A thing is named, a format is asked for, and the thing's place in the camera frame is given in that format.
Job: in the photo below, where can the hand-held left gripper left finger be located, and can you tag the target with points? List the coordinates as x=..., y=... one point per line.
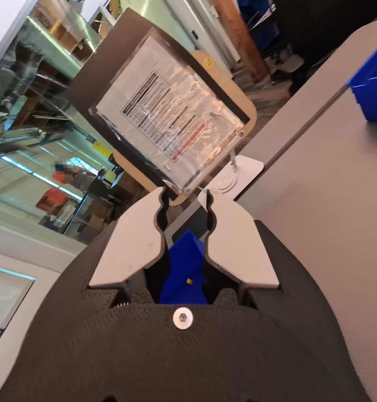
x=128, y=251

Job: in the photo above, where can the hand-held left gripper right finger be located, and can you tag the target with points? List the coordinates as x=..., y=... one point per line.
x=241, y=251

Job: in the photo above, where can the blue plastic bin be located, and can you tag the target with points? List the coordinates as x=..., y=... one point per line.
x=374, y=94
x=182, y=267

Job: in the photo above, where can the metal shelf with boxes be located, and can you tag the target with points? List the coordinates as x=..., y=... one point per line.
x=87, y=219

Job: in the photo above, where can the white flat pad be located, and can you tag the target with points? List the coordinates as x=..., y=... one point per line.
x=245, y=169

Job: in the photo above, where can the orange storage boxes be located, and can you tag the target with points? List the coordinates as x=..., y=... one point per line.
x=51, y=201

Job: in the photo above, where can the framed instruction sheet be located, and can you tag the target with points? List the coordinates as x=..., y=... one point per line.
x=163, y=113

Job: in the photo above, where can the yellow smiley sticker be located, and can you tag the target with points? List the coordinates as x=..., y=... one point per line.
x=208, y=62

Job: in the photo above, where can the blue fabric cover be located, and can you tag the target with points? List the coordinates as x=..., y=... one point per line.
x=257, y=22

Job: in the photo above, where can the yellow wall sign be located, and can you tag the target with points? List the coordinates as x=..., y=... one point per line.
x=102, y=149

